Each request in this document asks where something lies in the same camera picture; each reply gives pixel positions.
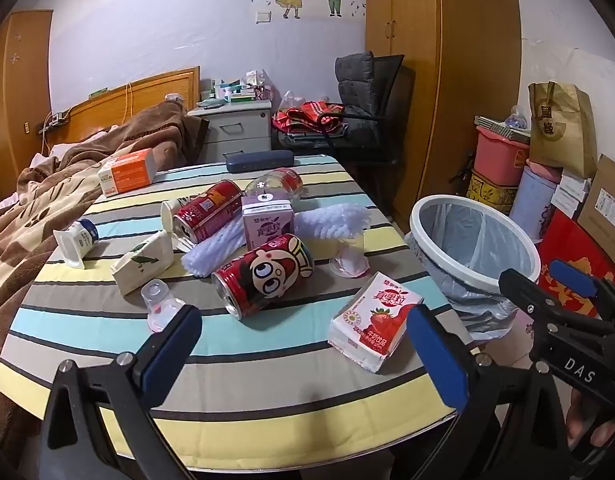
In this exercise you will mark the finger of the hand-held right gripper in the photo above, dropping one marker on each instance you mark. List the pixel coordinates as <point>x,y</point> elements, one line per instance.
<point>520,290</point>
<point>572,278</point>

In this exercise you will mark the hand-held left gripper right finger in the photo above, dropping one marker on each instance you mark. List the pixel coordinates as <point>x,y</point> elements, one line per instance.
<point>437,360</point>

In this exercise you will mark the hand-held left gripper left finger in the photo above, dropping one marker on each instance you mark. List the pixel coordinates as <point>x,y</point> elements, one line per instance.
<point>171,357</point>

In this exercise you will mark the white bin with grey bag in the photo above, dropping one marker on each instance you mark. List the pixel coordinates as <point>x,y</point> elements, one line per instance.
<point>462,271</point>

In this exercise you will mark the strawberry milk carton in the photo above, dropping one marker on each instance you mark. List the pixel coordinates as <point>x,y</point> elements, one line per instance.
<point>372,320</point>

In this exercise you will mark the clear jelly cup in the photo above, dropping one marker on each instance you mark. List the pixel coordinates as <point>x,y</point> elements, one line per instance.
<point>350,260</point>
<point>160,302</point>

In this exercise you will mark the red cartoon drink can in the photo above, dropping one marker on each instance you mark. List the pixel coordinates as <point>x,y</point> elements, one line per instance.
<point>267,272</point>
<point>207,210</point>

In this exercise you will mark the person's right hand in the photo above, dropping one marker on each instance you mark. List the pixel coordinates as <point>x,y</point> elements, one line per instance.
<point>592,430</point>

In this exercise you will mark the red gift box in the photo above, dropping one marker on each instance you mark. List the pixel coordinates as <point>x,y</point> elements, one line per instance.
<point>572,240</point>

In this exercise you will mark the cardboard box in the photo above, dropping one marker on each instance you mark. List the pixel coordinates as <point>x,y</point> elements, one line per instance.
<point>607,210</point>

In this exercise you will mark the stack of white boxes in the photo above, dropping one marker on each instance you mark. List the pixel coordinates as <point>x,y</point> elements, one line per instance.
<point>572,190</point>

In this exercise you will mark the white and green carton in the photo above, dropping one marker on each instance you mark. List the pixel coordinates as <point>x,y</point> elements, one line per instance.
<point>140,265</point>

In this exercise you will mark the yellow patterned tin box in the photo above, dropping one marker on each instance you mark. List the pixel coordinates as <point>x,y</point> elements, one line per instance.
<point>492,192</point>

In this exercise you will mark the white foam net sleeve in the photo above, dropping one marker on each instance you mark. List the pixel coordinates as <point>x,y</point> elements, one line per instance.
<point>337,220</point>
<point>212,252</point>

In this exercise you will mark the pink plastic bucket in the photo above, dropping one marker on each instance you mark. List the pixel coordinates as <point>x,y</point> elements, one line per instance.
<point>497,160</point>

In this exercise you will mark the patterned paper cup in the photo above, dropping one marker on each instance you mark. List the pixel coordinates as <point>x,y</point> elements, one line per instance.
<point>166,215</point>

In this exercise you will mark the brown paper bag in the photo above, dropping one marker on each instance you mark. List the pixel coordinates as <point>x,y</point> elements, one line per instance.
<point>562,130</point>

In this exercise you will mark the white and blue yogurt cup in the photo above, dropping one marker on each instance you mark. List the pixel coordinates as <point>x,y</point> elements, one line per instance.
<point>74,240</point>

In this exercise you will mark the purple milk carton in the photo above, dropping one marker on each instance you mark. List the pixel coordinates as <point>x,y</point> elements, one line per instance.
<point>267,225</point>

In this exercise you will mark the grey striped book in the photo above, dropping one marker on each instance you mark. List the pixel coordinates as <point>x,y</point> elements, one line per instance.
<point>497,127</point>

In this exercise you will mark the small clear plastic bottle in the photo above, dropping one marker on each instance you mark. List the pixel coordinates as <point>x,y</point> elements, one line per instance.
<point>516,117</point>

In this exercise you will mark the orange and white box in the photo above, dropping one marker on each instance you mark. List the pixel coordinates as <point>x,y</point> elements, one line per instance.
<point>132,172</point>

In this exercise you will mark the brown patterned blanket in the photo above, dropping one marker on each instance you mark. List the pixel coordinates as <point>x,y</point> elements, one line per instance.
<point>37,200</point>

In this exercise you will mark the clear bottle with red label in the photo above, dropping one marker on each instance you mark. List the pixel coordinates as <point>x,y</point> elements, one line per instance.
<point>282,182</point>

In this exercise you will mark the wooden wardrobe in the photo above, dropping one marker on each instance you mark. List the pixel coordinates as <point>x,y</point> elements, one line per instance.
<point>462,85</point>

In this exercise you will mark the dark blue glasses case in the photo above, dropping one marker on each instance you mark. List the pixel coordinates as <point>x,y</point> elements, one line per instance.
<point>260,159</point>

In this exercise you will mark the black chair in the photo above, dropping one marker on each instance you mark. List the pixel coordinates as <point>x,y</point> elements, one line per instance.
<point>392,105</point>

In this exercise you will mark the grey drawer nightstand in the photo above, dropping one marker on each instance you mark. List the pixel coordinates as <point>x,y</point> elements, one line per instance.
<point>237,130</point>

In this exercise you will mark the pink pillow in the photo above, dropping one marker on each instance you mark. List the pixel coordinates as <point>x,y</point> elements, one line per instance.
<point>47,154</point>

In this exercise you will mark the folded dark clothes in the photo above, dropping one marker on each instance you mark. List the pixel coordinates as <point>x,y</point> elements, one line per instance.
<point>297,137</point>

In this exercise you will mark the grey quilted chair cushion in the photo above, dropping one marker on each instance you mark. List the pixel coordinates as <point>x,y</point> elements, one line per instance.
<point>360,80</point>

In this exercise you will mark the power strip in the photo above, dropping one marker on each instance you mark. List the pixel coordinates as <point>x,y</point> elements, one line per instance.
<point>53,121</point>

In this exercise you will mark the wooden headboard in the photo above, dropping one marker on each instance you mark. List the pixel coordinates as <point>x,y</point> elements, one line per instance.
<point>137,90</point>

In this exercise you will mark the cluster of bottles and boxes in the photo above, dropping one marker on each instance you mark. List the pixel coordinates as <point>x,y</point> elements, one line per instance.
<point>232,91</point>

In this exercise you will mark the red striped clothing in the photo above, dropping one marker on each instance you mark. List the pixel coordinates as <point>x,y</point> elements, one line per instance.
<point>307,112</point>

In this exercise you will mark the clear plastic bag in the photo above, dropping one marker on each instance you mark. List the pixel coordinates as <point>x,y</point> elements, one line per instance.
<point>290,99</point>

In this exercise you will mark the wooden door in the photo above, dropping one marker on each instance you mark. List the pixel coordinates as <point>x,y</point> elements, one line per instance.
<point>22,85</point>

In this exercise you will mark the white wall socket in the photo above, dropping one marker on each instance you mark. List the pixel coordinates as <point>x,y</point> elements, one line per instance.
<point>263,16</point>

